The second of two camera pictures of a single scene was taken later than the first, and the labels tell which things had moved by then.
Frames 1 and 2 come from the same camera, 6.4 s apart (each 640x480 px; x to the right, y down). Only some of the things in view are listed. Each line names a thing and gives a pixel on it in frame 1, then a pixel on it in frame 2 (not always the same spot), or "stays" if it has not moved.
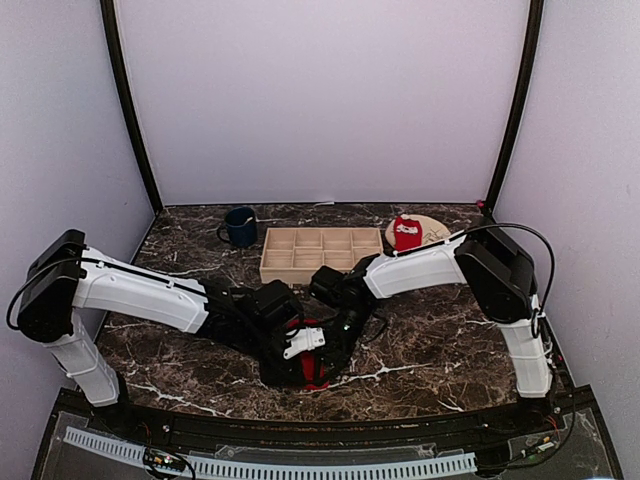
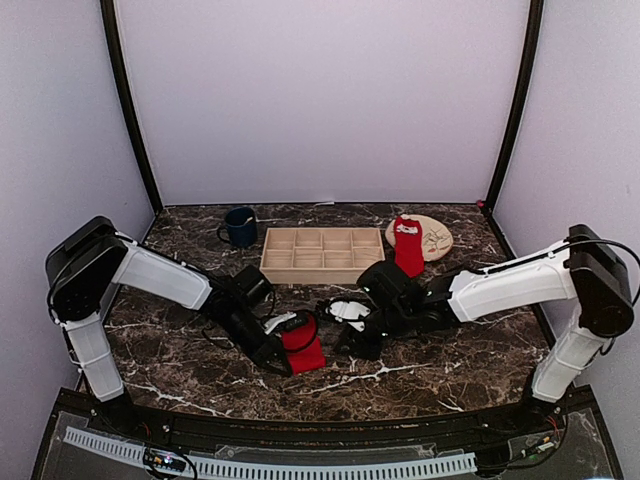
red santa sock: x=407 y=233 stays
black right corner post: x=536 y=28 stays
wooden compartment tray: x=289 y=254 stays
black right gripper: x=334 y=354 -> x=361 y=348
